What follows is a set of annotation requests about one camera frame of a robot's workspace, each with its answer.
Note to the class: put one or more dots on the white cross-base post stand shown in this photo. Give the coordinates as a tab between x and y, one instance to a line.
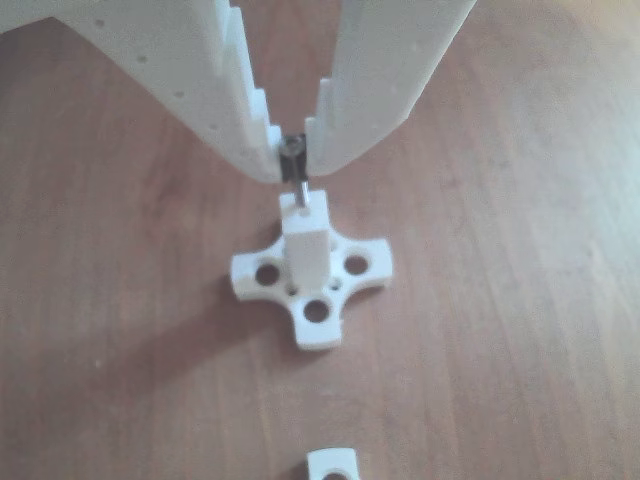
307	250
325	460

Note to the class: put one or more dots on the silver metal screw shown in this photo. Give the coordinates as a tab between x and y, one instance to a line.
301	192

